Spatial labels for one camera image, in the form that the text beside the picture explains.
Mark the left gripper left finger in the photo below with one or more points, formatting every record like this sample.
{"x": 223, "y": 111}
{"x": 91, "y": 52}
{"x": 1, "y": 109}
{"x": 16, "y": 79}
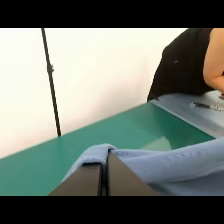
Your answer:
{"x": 88, "y": 181}

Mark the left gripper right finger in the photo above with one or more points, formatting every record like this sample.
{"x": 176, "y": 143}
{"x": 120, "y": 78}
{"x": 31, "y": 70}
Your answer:
{"x": 123, "y": 180}

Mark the blue garment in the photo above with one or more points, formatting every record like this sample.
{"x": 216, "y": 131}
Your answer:
{"x": 173, "y": 163}

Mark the grey side table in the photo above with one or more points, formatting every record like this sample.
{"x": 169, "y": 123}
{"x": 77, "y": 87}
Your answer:
{"x": 200, "y": 116}

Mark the black stand pole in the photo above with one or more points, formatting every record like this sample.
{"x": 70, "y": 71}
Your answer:
{"x": 51, "y": 83}

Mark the person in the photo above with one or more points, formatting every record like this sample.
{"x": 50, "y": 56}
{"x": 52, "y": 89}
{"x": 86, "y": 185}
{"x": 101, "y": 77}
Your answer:
{"x": 186, "y": 66}

